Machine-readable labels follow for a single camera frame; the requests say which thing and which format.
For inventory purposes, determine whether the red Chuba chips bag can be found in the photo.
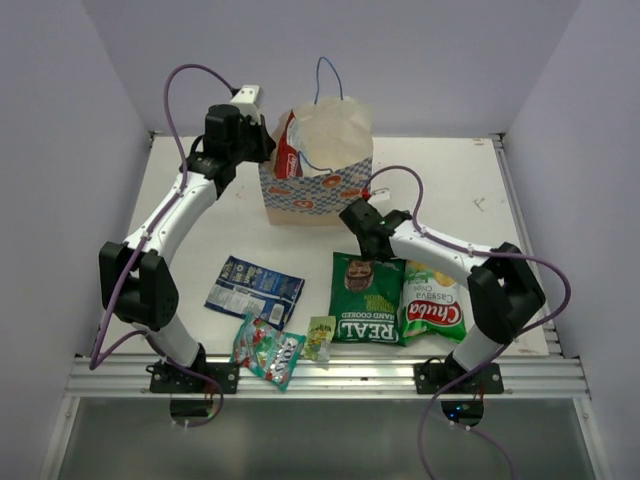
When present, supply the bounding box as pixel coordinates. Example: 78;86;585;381
274;110;303;180

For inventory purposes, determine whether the checkered paper bag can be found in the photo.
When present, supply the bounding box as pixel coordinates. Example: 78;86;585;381
257;55;375;227

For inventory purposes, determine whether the green Chuba cassava chips bag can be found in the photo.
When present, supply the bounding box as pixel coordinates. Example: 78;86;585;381
398;261;467;346

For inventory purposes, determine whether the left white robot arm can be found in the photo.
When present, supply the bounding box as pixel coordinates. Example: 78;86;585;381
99;86;275;393

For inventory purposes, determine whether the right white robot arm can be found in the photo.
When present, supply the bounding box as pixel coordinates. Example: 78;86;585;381
339;198;546;393

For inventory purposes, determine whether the green Real chips bag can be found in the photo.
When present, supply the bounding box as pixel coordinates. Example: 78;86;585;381
329;252;405;345

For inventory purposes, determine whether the small yellow-green candy packet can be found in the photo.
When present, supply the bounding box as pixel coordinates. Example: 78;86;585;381
303;316;336;363

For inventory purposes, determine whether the blue snack packet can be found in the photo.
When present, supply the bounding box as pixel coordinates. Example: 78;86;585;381
204;256;305;331

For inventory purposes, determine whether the Fox's candy packet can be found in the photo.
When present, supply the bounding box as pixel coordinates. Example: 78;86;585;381
230;314;306;392

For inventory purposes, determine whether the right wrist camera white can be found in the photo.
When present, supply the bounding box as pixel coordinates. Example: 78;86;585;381
362;188;391;203

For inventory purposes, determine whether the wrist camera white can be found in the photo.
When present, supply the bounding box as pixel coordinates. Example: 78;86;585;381
362;188;391;203
230;85;262;124

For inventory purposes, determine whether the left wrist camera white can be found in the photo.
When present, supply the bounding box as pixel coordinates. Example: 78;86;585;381
230;85;262;124

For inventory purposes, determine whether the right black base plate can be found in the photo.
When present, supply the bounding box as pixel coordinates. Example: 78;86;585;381
413;357;505;395

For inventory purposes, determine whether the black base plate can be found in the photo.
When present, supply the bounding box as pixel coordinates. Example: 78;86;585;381
146;361;240;394
413;357;505;395

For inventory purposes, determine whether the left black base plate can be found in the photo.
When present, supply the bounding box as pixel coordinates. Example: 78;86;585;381
146;361;240;394

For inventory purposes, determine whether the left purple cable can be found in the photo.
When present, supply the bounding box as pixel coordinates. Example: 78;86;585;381
89;63;236;429

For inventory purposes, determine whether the aluminium mounting rail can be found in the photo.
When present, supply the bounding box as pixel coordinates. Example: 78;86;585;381
64;354;590;400

